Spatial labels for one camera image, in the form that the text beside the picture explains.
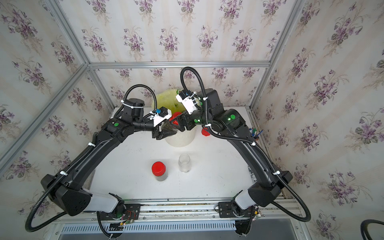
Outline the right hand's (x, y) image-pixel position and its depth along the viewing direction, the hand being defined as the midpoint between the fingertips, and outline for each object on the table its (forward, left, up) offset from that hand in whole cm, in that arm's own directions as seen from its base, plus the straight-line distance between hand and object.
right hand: (180, 117), depth 62 cm
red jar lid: (+18, -13, -36) cm, 42 cm away
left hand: (+1, +4, -6) cm, 7 cm away
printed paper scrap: (-11, -39, -38) cm, 56 cm away
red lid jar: (-13, +12, -27) cm, 32 cm away
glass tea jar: (-4, 0, -37) cm, 37 cm away
